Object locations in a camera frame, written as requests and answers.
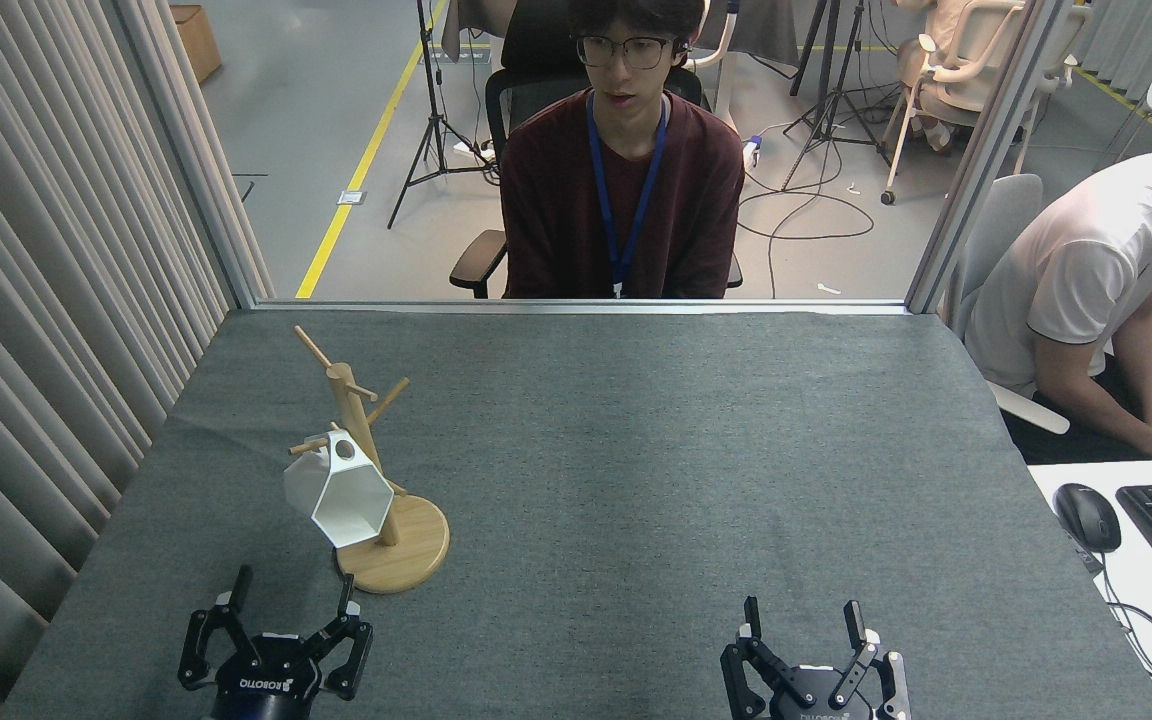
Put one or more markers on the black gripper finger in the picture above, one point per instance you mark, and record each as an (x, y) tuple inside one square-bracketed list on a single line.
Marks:
[(347, 595), (853, 620), (751, 615), (241, 585)]

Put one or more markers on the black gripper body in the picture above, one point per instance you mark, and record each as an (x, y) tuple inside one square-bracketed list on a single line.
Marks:
[(816, 705), (266, 690)]

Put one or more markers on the white hexagonal cup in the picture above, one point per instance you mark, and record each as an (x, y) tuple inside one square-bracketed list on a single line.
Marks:
[(336, 500)]

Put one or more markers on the wooden cup rack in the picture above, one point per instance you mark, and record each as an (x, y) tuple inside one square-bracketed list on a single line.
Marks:
[(406, 560)]

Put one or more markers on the grey felt table cloth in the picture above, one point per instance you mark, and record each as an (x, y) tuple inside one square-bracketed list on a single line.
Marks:
[(636, 450)]

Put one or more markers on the black computer mouse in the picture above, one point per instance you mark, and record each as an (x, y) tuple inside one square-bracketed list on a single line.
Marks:
[(1086, 515)]

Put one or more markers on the beige pleated curtain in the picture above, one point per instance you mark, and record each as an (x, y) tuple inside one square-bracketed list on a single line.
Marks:
[(36, 250)]

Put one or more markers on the silver floor socket plate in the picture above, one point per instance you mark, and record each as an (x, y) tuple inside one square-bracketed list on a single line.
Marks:
[(351, 197)]

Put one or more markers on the person in white shirt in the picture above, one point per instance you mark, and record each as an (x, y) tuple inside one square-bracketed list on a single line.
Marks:
[(1076, 270)]

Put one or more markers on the white moulded chair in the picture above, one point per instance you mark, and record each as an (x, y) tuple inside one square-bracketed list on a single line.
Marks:
[(996, 220)]

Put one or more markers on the black office chair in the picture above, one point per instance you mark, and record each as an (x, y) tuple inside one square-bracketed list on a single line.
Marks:
[(516, 100)]

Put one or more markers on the black tripod stand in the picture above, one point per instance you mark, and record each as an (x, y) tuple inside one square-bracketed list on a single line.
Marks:
[(428, 60), (840, 70)]

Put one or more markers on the brown cardboard box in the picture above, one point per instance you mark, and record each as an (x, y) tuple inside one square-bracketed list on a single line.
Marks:
[(198, 40)]

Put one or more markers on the black framed glasses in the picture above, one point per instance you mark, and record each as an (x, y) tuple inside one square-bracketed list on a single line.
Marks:
[(648, 52)]

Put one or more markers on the white wheeled office chair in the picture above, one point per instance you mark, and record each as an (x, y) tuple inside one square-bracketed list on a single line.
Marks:
[(976, 60)]

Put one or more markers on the silver frame rail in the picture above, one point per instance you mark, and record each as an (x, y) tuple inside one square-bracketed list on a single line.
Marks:
[(636, 306)]

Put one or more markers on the silver frame post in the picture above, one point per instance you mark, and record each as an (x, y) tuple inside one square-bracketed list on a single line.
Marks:
[(991, 150)]

